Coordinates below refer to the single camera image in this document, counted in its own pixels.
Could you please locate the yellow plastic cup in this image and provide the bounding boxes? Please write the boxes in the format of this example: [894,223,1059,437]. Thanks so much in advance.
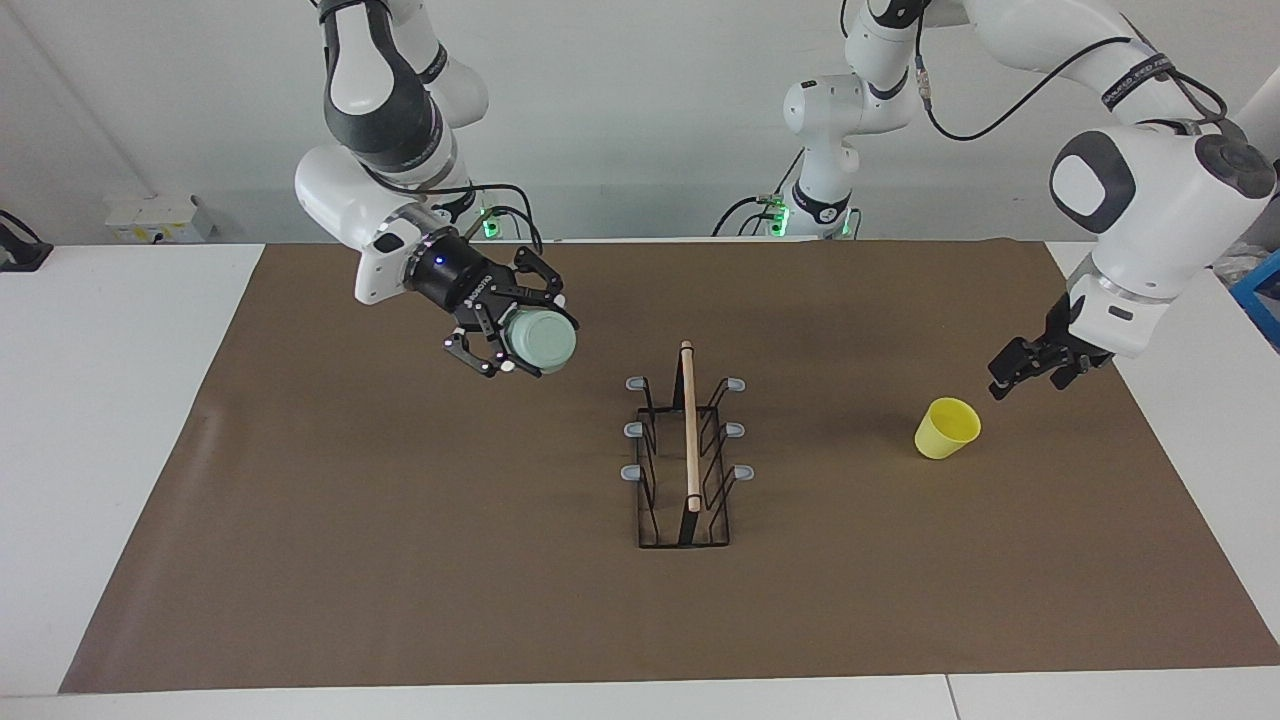
[914,397,982,461]

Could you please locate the black wire cup rack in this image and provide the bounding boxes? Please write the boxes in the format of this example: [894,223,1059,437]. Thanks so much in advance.
[621,340,756,549]

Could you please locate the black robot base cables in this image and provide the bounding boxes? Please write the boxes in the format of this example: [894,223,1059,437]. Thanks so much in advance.
[712,150,801,238]

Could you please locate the pale green plastic cup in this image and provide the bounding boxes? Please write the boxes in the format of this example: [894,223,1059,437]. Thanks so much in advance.
[500,308,578,378]

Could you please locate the black clamp base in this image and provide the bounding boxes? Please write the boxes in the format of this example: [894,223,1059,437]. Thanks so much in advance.
[0,210,53,273]

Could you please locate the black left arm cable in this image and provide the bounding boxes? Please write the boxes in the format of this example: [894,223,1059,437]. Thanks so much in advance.
[915,35,1231,141]

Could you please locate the brown table mat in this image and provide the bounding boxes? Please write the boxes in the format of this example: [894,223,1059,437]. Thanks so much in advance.
[58,238,1280,694]

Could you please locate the blue plastic crate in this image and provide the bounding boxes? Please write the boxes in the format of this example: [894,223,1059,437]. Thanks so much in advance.
[1230,250,1280,351]

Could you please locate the white wall socket box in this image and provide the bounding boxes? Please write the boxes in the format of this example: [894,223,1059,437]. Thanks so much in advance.
[105,193,216,244]

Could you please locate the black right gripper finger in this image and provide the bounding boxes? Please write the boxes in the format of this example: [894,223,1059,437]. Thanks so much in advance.
[444,322,542,380]
[512,247,582,332]

